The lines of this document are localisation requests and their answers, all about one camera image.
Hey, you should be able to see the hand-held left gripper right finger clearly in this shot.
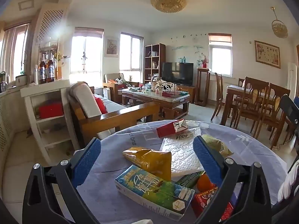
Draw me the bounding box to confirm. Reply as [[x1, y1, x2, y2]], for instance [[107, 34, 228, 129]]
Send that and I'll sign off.
[[193, 135, 272, 224]]

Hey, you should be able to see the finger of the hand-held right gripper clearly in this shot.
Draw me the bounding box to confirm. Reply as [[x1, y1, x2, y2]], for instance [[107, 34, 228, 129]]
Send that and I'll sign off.
[[279, 94, 299, 131]]

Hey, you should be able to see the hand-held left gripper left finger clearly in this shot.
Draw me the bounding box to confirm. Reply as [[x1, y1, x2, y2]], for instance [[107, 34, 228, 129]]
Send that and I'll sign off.
[[22, 137, 102, 224]]

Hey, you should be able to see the white bubble mailer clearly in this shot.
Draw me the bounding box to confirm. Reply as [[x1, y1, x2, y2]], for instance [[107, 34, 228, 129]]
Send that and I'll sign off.
[[160, 127, 206, 178]]

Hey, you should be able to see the red milk carton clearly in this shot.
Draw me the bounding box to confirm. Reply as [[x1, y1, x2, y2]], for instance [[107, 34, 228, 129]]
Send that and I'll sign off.
[[191, 187, 235, 223]]

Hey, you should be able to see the yellow snack bag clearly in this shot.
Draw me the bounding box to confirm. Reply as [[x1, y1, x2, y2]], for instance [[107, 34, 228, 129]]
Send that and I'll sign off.
[[122, 147, 172, 182]]

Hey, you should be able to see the blue green milk carton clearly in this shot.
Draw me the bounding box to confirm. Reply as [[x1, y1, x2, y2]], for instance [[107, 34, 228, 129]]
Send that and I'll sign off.
[[114, 164, 195, 222]]

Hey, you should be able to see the person's right hand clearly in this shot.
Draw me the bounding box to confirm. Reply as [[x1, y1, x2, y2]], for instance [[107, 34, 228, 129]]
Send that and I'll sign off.
[[278, 166, 299, 202]]

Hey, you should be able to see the wooden dining chair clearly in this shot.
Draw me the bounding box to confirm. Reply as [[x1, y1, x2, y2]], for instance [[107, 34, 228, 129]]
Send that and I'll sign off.
[[255, 83, 295, 150], [211, 72, 232, 122], [234, 77, 269, 140]]

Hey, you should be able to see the yellow-green snack bag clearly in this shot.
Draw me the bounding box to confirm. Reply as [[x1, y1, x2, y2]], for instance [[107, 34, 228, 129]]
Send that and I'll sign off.
[[201, 134, 234, 158]]

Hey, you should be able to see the orange fruit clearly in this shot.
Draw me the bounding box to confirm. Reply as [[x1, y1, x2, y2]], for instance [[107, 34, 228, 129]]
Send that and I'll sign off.
[[196, 173, 216, 193]]

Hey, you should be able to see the green chewing gum pack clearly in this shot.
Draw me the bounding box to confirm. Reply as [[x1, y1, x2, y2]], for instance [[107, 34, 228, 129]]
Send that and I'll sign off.
[[175, 171, 206, 189]]

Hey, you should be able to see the white standing air conditioner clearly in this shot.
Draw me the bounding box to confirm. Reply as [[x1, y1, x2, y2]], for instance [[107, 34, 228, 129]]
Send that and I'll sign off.
[[288, 63, 298, 98]]

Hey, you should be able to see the red cigarette pack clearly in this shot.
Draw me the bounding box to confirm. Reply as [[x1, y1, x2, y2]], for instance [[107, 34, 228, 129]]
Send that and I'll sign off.
[[156, 119, 188, 139]]

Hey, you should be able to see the wooden dining table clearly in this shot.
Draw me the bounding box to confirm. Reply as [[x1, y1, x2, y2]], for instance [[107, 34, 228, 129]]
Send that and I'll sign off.
[[221, 85, 288, 150]]

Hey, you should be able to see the large framed picture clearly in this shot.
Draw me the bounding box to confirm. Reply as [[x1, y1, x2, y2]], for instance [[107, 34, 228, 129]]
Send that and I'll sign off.
[[254, 40, 281, 69]]

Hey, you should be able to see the red cushion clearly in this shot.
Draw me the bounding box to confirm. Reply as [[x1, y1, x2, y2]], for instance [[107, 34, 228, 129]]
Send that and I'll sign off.
[[94, 97, 108, 115]]

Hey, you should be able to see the red storage box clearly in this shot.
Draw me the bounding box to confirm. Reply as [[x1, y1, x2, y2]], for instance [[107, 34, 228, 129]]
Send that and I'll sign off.
[[38, 101, 64, 119]]

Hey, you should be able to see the wooden sofa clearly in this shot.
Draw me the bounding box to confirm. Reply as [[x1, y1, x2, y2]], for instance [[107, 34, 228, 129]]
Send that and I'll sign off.
[[68, 82, 160, 140]]

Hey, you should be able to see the white back cushion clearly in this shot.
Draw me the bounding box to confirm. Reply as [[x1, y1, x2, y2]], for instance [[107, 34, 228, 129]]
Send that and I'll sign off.
[[69, 83, 102, 118]]

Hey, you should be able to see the wooden television stand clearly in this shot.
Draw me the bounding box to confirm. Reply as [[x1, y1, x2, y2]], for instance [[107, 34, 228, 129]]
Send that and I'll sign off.
[[178, 85, 196, 104]]

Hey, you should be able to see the white radiator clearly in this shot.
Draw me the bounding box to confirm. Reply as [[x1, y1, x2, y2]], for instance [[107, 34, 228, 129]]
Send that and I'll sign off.
[[209, 79, 228, 101]]

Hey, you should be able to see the wooden coffee table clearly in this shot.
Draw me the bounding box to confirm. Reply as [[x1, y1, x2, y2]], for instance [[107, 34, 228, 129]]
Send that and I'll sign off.
[[121, 87, 191, 122]]

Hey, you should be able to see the wooden armchair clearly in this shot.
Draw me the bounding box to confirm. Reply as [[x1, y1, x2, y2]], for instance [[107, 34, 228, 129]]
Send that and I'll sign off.
[[103, 73, 140, 103]]

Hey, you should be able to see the pendant lamp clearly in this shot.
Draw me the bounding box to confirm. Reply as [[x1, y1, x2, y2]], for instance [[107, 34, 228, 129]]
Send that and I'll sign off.
[[270, 7, 288, 38]]

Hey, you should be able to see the window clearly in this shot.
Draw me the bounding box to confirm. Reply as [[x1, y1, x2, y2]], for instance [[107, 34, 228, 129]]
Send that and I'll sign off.
[[70, 28, 104, 74], [0, 23, 31, 80], [120, 33, 143, 71], [209, 33, 233, 77]]

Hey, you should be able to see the white shelf unit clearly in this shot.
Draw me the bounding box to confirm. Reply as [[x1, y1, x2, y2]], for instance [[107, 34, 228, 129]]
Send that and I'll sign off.
[[20, 79, 81, 166]]

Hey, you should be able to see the white basket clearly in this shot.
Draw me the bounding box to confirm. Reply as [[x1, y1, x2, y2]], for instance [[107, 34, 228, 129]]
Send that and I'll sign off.
[[154, 80, 178, 91]]

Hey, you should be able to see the plush toy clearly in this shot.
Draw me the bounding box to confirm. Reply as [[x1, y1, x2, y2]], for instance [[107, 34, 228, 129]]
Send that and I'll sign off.
[[114, 73, 132, 87]]

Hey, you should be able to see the wooden plant stand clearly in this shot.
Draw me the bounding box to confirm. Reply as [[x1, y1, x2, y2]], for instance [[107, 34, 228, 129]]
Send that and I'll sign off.
[[195, 67, 211, 107]]

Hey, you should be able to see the black television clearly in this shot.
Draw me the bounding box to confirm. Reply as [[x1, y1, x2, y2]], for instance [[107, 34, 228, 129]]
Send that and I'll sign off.
[[162, 62, 194, 87]]

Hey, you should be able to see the red flower pot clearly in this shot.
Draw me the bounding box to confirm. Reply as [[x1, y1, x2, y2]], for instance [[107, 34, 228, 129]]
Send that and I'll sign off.
[[197, 55, 209, 69]]

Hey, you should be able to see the hanging doll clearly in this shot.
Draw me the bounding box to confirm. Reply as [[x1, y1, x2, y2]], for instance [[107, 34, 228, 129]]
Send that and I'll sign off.
[[81, 51, 88, 73]]

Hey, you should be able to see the wooden bookshelf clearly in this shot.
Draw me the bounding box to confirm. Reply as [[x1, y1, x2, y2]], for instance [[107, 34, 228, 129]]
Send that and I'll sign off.
[[144, 43, 166, 84]]

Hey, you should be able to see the small framed picture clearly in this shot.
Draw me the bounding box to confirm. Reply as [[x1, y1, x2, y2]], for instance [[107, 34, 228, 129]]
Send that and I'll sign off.
[[104, 37, 119, 58]]

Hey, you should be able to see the white lattice cabinet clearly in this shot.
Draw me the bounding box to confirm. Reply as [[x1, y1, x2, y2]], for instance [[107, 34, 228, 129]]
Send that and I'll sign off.
[[30, 3, 68, 80]]

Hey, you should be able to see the round ceiling lamp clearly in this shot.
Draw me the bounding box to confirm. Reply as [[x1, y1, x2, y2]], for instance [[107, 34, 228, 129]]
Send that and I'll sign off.
[[150, 0, 187, 13]]

